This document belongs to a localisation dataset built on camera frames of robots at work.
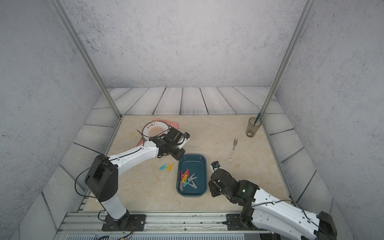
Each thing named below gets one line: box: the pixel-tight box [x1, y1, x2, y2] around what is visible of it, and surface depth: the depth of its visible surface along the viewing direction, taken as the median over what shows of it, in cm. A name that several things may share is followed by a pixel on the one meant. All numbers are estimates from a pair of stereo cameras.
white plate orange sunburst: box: [142, 120, 170, 141], surface depth 113 cm
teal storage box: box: [176, 154, 207, 197], surface depth 88 cm
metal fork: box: [229, 138, 238, 161], surface depth 105 cm
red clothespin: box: [181, 169, 190, 180], surface depth 91 cm
